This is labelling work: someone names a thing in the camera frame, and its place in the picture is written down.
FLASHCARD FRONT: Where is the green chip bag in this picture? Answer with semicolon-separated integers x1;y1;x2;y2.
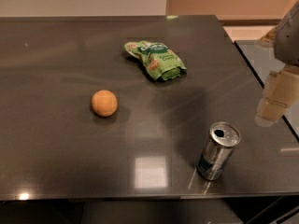
124;41;187;81

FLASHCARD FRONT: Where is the orange fruit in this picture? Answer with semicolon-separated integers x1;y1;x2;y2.
92;90;118;117

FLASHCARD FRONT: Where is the silver redbull can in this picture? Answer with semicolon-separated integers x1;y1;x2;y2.
197;121;241;181

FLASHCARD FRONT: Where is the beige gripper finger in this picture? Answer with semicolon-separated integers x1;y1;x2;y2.
255;64;299;127

